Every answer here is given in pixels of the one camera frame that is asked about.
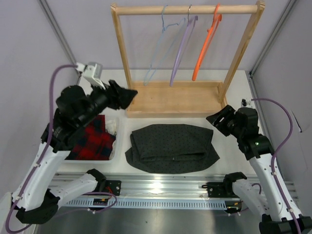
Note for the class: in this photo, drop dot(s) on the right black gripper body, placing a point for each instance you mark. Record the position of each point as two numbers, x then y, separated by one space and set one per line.
237 130

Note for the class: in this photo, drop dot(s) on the white slotted cable duct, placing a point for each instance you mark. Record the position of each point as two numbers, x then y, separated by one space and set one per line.
199 204

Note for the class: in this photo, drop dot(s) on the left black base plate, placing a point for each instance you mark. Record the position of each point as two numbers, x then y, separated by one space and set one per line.
113 187

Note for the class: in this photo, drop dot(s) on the aluminium mounting rail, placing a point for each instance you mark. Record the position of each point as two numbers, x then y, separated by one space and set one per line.
162 186

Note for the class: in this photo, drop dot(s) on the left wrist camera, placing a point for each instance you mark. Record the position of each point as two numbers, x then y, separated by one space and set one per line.
91 72

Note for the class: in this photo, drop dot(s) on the white cloth in basket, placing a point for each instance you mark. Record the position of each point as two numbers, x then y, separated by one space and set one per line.
111 126

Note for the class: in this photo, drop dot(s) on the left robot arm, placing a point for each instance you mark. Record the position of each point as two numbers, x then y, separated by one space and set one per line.
34 201

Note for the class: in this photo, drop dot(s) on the wooden clothes rack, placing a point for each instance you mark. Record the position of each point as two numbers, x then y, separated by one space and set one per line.
184 98

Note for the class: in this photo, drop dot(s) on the purple plastic hanger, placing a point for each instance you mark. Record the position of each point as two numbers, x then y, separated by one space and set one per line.
182 47

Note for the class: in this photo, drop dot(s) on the light blue wire hanger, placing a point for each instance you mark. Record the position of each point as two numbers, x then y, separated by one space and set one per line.
159 57

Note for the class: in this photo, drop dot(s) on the dark grey dotted skirt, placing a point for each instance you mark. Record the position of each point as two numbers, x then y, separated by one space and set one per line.
171 149

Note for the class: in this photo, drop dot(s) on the white plastic basket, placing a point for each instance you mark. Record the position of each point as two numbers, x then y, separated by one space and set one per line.
116 145

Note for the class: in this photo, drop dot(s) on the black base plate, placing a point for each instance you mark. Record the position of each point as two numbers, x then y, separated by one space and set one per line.
113 187
218 190

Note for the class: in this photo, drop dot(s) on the red plaid garment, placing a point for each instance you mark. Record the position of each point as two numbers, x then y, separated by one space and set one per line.
96 143

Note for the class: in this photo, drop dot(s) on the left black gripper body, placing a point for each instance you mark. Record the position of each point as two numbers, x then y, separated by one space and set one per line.
100 101

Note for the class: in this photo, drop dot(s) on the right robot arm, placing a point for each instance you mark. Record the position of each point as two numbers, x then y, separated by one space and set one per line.
277 211

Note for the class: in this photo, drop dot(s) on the orange plastic hanger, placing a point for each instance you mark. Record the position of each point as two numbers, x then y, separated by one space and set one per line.
217 18

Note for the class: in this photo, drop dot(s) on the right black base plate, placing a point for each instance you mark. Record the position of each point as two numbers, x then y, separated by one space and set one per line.
218 190

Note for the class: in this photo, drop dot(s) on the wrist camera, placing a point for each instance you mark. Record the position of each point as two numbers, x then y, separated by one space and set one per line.
246 103
91 72

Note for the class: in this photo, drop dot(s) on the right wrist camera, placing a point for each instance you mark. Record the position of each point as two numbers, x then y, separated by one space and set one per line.
246 103

